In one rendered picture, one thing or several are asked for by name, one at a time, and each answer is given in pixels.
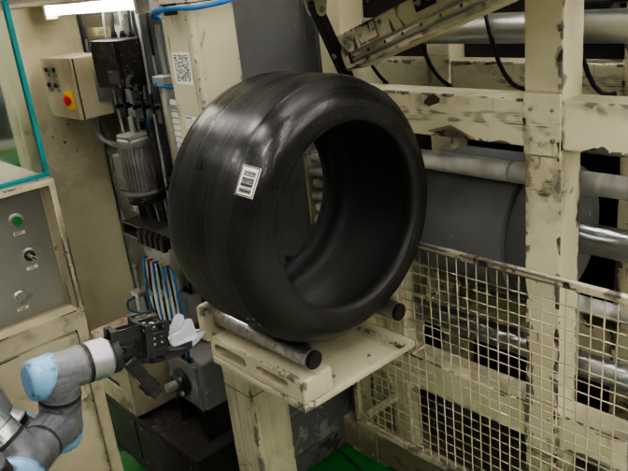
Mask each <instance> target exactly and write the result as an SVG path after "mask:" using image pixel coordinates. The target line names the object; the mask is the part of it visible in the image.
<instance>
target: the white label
mask: <svg viewBox="0 0 628 471"><path fill-rule="evenodd" d="M261 170H262V169H261V168H257V167H254V166H250V165H246V164H243V166H242V170H241V173H240V176H239V180H238V183H237V185H236V189H235V194H236V195H240V196H243V197H247V198H249V199H252V198H253V195H254V192H255V189H256V186H257V182H258V179H259V176H260V173H261Z"/></svg>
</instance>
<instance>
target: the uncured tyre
mask: <svg viewBox="0 0 628 471"><path fill-rule="evenodd" d="M312 143H314V145H315V147H316V149H317V152H318V154H319V157H320V161H321V170H322V179H323V189H322V200H321V208H320V212H319V216H318V219H317V221H316V223H315V226H314V228H313V230H312V232H311V234H310V236H309V238H308V239H307V242H306V243H305V244H304V246H303V247H302V248H301V249H300V250H299V251H298V252H297V253H296V254H295V255H294V256H293V257H292V258H291V260H290V261H289V262H288V263H286V264H285V265H283V263H282V261H281V256H280V251H279V243H278V221H279V213H280V208H281V203H282V199H283V195H284V192H285V189H286V186H287V184H288V181H289V179H290V176H291V174H292V172H293V170H294V168H295V166H296V165H297V163H298V161H299V160H300V158H301V157H302V155H303V154H304V152H305V151H306V150H307V148H308V147H309V146H310V145H311V144H312ZM243 164H246V165H250V166H254V167H257V168H261V169H262V170H261V173H260V176H259V179H258V182H257V186H256V189H255V192H254V195H253V198H252V199H249V198H247V197H243V196H240V195H236V194H235V191H236V185H237V183H238V180H239V176H240V173H241V170H242V166H243ZM426 205H427V181H426V173H425V167H424V162H423V158H422V155H421V149H420V146H419V144H418V141H417V139H416V137H415V135H414V132H413V130H412V127H411V125H410V123H409V121H408V120H407V117H406V115H405V114H404V112H403V111H402V109H401V108H400V107H399V106H398V105H397V104H396V103H395V102H394V101H393V100H392V99H391V97H390V96H389V95H388V94H386V93H385V92H384V91H382V90H381V89H379V88H378V87H376V86H374V85H372V84H370V83H368V82H366V81H364V80H362V79H359V78H356V77H353V76H350V75H345V74H337V73H316V72H293V71H274V72H267V73H263V74H260V75H257V76H254V77H251V78H247V79H245V80H243V81H241V82H238V83H237V84H235V85H233V86H232V87H230V88H228V89H227V90H225V91H224V92H222V93H221V94H220V95H218V96H217V97H216V98H215V99H214V100H212V101H211V102H210V103H209V104H208V105H207V106H206V108H205V109H204V110H203V111H202V112H201V113H200V115H199V116H198V117H197V118H196V120H195V121H194V123H193V125H192V126H191V128H190V129H189V131H188V133H187V135H186V136H185V137H184V139H183V141H182V143H181V146H180V148H179V150H178V155H177V157H176V160H175V162H174V166H173V169H172V173H171V178H170V182H169V189H168V198H167V218H168V228H169V234H170V238H171V243H172V246H173V250H174V252H175V255H176V257H177V260H178V263H179V265H180V267H181V269H182V271H183V273H184V275H185V276H186V278H187V279H188V281H190V283H191V284H192V285H193V286H194V287H195V288H197V289H199V290H202V291H204V292H206V293H204V292H202V291H199V290H197V289H196V290H197V291H198V293H199V294H200V295H201V296H202V297H203V298H204V299H205V300H206V301H207V302H208V303H210V304H211V305H212V306H213V307H215V308H216V309H218V310H219V311H220V312H222V313H224V314H226V315H228V316H231V317H233V318H235V319H237V320H239V321H242V322H244V323H246V324H248V325H250V326H252V327H254V328H256V329H259V330H261V331H263V332H265V333H267V334H269V335H272V336H274V337H277V338H280V339H283V340H288V341H293V342H322V341H326V340H330V339H334V338H337V337H340V336H342V335H344V334H346V333H348V332H350V331H352V330H354V329H355V328H357V327H358V326H360V325H361V324H362V323H364V322H365V321H367V320H368V319H369V318H370V317H371V316H372V315H374V314H375V313H376V312H377V311H378V310H379V309H380V308H382V307H383V306H384V305H385V304H386V302H387V301H388V300H389V299H390V298H391V297H392V295H393V294H394V293H395V291H396V290H397V289H398V287H399V286H400V284H401V283H402V281H403V279H404V278H405V276H406V274H407V271H408V269H409V268H410V266H411V264H412V262H413V260H414V257H415V255H416V252H417V249H418V246H419V244H420V241H421V235H422V230H423V226H424V221H425V214H426ZM207 293H210V294H212V295H213V296H212V295H210V294H207ZM244 316H246V317H254V318H255V319H256V320H257V321H258V322H259V323H260V324H261V325H262V326H264V327H257V326H254V325H253V324H252V323H251V322H249V321H248V320H247V319H246V318H245V317H244Z"/></svg>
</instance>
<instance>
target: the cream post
mask: <svg viewBox="0 0 628 471"><path fill-rule="evenodd" d="M158 1H159V5H160V7H163V5H164V4H171V3H176V4H177V6H190V5H199V4H204V3H208V2H213V1H218V0H158ZM161 17H162V23H163V28H164V38H165V44H166V49H167V55H168V61H169V65H170V71H171V77H172V82H173V87H174V93H175V98H176V104H177V110H178V119H179V125H180V131H181V135H182V141H183V139H184V137H185V136H186V135H187V133H188V131H189V129H190V128H187V125H186V120H185V116H190V117H196V118H197V117H198V116H199V115H200V113H201V112H202V111H203V110H204V109H205V108H206V106H207V105H208V104H209V103H210V102H211V101H212V100H214V99H215V98H216V97H217V96H218V95H220V94H221V93H222V92H224V91H225V90H227V89H228V88H230V87H232V86H233V85H235V84H237V83H238V82H241V81H243V78H242V70H241V63H240V57H239V50H238V44H237V36H236V24H235V17H234V11H233V3H232V2H230V3H227V4H224V5H220V6H217V7H209V8H204V9H198V10H178V15H171V16H165V15H164V14H163V13H161ZM171 52H189V58H190V65H191V70H192V76H193V85H189V84H177V82H176V76H175V70H174V65H173V59H172V53H171ZM221 368H222V373H223V378H224V384H225V390H226V395H227V401H228V406H229V411H230V417H231V423H232V427H233V433H234V439H235V448H236V454H237V459H238V465H239V471H297V467H296V460H295V454H294V446H293V434H292V427H291V421H290V413H289V407H288V403H286V402H284V401H283V400H281V399H279V398H277V397H276V396H275V395H273V394H271V393H269V392H267V391H265V390H263V389H261V388H260V387H258V386H256V385H254V384H252V383H251V382H249V381H247V380H245V379H243V378H242V377H240V376H238V375H237V374H235V373H233V372H231V371H229V370H228V369H226V368H224V367H221Z"/></svg>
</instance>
